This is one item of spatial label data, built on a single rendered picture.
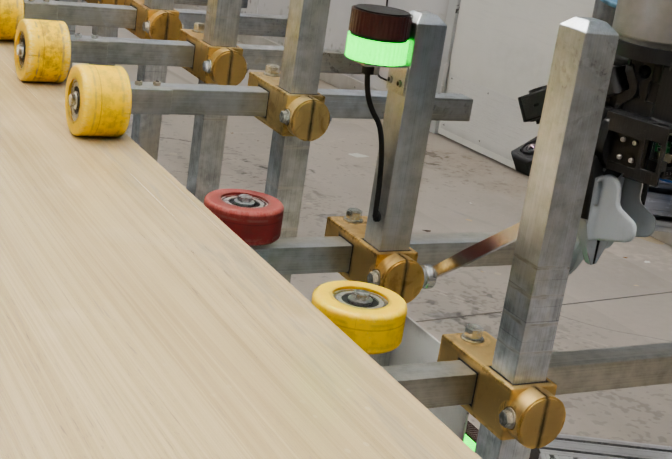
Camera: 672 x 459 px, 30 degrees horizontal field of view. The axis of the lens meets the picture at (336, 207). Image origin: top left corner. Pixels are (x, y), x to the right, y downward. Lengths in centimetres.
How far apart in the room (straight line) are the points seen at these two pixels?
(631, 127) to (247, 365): 41
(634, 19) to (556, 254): 21
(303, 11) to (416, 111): 26
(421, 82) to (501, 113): 405
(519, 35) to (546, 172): 418
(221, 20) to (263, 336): 79
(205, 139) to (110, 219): 56
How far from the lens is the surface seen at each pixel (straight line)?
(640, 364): 124
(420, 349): 129
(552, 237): 106
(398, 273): 126
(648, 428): 315
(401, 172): 126
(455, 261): 127
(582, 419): 310
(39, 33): 164
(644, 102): 114
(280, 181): 149
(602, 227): 116
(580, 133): 104
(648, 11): 111
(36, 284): 102
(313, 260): 130
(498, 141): 530
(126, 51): 169
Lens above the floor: 128
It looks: 17 degrees down
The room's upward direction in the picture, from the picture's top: 9 degrees clockwise
